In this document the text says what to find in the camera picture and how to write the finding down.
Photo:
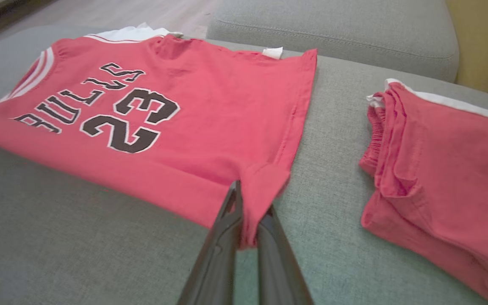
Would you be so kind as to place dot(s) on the grey sofa seat cushion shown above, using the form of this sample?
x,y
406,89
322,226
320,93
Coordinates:
x,y
333,29

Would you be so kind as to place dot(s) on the grey and yellow sofa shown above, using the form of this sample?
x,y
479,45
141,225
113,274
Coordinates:
x,y
79,245

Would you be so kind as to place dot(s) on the red Bulls 23 jersey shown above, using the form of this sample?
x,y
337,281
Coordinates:
x,y
218,114

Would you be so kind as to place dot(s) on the red shorts white trim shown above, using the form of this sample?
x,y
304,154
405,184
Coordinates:
x,y
447,169

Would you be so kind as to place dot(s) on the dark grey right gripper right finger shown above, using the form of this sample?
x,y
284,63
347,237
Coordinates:
x,y
278,271

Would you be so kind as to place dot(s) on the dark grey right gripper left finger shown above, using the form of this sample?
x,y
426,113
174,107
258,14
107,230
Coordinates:
x,y
214,267

